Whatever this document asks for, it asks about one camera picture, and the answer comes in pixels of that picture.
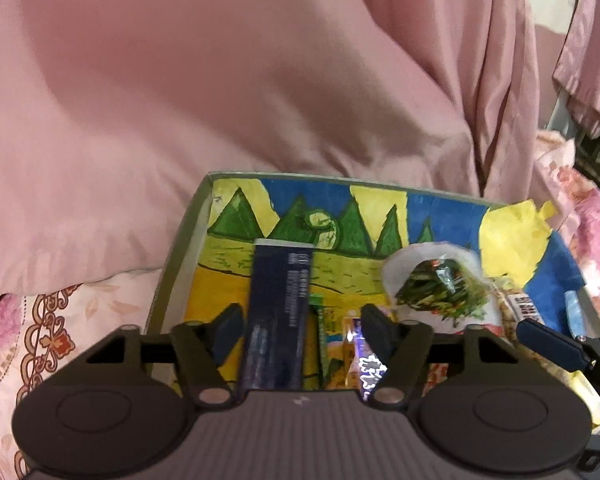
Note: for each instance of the painted cardboard box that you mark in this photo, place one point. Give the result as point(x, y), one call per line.
point(430, 210)

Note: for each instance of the yellow purple snack packet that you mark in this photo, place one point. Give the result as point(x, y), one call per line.
point(340, 360)

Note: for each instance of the green white snack packet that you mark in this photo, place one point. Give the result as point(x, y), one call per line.
point(430, 285)

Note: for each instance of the dark blue tube box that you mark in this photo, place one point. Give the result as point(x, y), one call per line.
point(275, 310)

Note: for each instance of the beige nut snack packet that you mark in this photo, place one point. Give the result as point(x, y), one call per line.
point(520, 305)

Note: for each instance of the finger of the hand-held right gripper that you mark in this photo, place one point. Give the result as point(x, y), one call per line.
point(550, 342)
point(574, 312)

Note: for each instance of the large pink curtain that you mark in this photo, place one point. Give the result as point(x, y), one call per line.
point(230, 85)

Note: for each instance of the floral bedsheet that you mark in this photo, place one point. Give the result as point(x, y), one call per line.
point(55, 320)

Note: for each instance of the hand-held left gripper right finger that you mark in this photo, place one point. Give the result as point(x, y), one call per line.
point(377, 330)

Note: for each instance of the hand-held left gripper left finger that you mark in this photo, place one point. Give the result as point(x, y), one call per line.
point(227, 330)

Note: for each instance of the tied pink curtain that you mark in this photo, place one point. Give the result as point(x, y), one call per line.
point(590, 60)

